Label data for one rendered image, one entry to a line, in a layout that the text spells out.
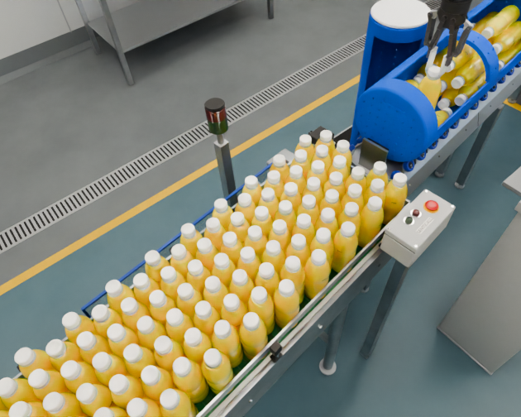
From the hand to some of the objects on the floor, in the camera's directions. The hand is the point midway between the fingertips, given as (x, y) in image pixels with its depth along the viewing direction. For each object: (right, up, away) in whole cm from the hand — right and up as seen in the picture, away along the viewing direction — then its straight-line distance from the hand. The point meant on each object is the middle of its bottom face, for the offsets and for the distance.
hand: (437, 62), depth 129 cm
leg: (+71, -30, +138) cm, 158 cm away
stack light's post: (-61, -90, +100) cm, 148 cm away
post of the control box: (-3, -114, +77) cm, 138 cm away
